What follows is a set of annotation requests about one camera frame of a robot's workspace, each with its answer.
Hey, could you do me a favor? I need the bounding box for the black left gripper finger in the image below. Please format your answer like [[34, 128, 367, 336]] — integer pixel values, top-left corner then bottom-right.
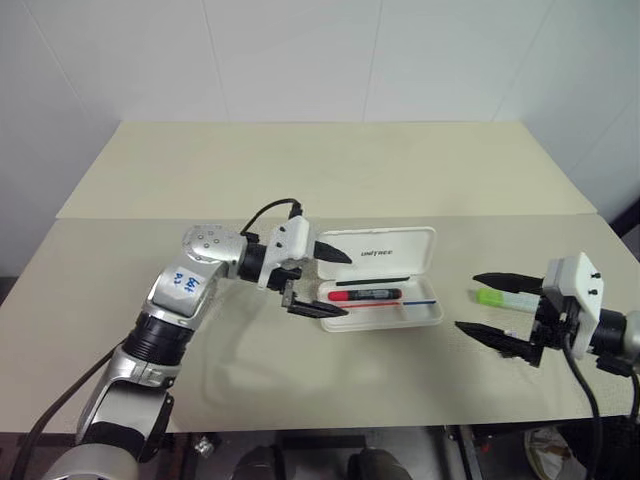
[[282, 280, 350, 320], [313, 239, 353, 265]]

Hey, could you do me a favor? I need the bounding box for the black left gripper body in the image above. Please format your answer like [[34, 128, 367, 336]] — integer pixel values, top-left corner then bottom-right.
[[268, 266, 304, 295]]

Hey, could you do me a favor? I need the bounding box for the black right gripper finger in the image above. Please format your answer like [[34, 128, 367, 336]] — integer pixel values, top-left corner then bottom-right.
[[453, 321, 545, 369], [471, 270, 545, 297]]

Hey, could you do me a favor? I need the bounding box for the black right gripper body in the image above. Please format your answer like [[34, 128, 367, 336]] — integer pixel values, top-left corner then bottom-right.
[[531, 291, 577, 352]]

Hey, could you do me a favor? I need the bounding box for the green capped clear marker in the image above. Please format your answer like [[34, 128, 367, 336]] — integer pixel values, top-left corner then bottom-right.
[[468, 286, 544, 313]]

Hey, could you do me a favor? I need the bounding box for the white plastic pencil case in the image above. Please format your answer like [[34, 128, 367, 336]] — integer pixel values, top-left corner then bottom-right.
[[316, 226, 446, 334]]

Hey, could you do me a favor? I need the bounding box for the red marker with black body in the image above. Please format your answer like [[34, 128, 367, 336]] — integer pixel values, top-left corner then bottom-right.
[[327, 287, 404, 304]]

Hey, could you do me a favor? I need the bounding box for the thin red and blue pencil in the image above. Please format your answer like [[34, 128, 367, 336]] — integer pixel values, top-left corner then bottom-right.
[[344, 299, 439, 308]]

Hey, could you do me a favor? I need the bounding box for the white crumpled bag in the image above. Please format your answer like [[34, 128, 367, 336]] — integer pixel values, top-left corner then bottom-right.
[[523, 428, 587, 480]]

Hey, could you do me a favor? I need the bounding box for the dark rounded shape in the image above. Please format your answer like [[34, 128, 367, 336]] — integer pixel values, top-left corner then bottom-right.
[[348, 446, 403, 480]]

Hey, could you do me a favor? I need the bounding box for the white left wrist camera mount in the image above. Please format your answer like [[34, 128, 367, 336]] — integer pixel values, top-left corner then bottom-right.
[[258, 215, 312, 292]]

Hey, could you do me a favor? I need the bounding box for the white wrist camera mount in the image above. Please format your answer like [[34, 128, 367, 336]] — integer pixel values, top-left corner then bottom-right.
[[542, 251, 607, 361], [258, 215, 312, 292]]

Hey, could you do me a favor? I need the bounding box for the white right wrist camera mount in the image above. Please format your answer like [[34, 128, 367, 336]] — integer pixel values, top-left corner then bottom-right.
[[542, 251, 607, 361]]

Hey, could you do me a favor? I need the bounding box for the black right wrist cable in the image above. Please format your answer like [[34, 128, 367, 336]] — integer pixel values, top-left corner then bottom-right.
[[563, 331, 610, 427]]

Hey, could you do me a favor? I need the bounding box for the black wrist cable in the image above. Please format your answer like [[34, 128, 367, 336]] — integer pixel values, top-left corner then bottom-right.
[[239, 199, 305, 239], [563, 331, 610, 427]]

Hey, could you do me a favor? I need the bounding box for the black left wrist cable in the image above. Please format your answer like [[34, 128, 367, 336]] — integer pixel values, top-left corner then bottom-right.
[[239, 199, 305, 239]]

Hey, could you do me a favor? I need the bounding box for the black metal table frame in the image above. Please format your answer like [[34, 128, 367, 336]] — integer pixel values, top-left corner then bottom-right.
[[443, 424, 484, 480]]

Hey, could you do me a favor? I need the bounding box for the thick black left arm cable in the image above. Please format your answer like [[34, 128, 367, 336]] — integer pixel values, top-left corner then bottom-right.
[[0, 348, 124, 480]]

